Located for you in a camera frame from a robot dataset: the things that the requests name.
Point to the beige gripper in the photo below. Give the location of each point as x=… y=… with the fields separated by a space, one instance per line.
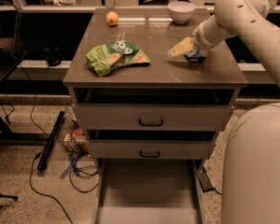
x=200 y=38

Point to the dark blue rxbar wrapper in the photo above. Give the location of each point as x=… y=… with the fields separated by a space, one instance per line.
x=194 y=56

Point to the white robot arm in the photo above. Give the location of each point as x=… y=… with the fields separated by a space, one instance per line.
x=251 y=171

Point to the grey drawer cabinet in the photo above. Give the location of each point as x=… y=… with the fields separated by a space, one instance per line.
x=216 y=81

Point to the open bottom drawer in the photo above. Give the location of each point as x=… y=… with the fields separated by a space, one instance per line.
x=149 y=192

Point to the white bowl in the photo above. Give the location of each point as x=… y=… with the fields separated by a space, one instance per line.
x=180 y=11

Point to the orange fruit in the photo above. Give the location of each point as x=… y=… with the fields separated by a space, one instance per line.
x=112 y=18

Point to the green chip bag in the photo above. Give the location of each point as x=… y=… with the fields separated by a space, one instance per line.
x=103 y=59

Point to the black object on ledge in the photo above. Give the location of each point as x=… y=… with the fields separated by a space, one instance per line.
x=53 y=57

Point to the small black floor box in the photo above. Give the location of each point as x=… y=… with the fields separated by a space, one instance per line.
x=206 y=182

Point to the clutter of parts on floor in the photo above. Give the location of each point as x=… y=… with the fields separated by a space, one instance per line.
x=75 y=141

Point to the black bar on floor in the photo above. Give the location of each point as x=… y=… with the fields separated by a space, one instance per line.
x=42 y=165

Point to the top drawer with black handle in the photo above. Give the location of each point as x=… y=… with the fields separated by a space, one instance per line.
x=210 y=118

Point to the drawer with black handle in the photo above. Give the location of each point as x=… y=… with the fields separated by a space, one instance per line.
x=210 y=118
x=192 y=150

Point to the middle drawer with black handle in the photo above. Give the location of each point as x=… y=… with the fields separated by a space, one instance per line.
x=192 y=150

